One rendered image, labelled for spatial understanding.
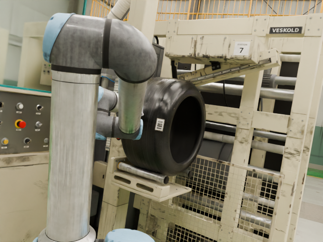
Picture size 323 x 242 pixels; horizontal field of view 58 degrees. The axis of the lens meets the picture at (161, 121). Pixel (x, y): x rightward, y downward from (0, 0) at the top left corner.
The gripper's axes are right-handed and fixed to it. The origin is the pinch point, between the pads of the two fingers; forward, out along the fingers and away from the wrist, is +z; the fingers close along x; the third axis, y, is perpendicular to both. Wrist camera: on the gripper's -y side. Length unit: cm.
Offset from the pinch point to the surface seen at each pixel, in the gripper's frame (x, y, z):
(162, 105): -8.7, 7.1, 4.6
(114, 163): 22.8, -29.7, 14.7
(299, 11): 116, 504, 892
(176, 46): 15, 53, 42
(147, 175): 0.2, -31.1, 18.0
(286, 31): -46, 75, 70
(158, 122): -9.6, -1.6, 3.0
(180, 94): -11.7, 15.9, 14.4
